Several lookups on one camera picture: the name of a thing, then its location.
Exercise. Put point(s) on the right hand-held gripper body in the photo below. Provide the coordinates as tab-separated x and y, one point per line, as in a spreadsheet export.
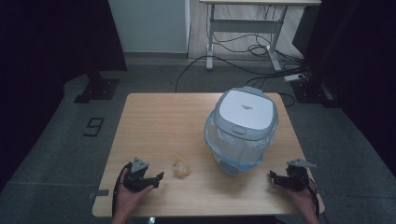
298	180

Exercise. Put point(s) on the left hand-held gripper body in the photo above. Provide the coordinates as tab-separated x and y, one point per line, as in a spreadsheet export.
137	180

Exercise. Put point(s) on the yellowish plastic wrapper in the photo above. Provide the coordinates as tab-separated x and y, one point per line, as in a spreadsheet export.
181	168

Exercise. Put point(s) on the person's right hand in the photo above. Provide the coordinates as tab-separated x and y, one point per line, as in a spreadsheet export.
306	200

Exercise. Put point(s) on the person's left hand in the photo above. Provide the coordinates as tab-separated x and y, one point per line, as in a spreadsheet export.
127	200

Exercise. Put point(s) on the blue plastic trash bag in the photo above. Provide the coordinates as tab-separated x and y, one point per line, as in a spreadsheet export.
236	149

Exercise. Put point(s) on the black stand base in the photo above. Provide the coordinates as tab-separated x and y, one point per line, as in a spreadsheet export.
311	93
98	90

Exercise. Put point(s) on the white power strip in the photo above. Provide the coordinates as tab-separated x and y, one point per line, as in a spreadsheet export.
294	77

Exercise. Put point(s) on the black curtain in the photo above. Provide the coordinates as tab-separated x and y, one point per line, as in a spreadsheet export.
46	62
358	62

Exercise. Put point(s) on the white metal frame desk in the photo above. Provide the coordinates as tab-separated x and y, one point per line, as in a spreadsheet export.
243	25

